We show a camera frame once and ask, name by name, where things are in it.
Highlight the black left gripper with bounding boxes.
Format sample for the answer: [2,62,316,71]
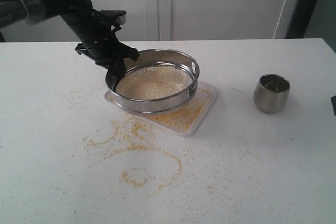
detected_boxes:
[62,9,139,80]

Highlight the round stainless steel sieve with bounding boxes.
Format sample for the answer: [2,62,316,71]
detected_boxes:
[105,49,200,115]

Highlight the stainless steel cup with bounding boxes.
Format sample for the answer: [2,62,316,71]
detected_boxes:
[253,73,291,114]

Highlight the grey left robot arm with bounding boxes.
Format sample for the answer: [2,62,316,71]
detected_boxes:
[1,0,139,78]

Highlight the yellow-brown granules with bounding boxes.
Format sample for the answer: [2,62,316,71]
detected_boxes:
[146,87,213,132]

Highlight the white rice grains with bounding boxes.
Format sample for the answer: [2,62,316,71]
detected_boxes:
[115,66,193,100]

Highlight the white plastic tray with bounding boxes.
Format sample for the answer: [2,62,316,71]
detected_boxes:
[103,80,219,136]

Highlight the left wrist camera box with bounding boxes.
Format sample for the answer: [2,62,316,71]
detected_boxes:
[100,10,127,25]

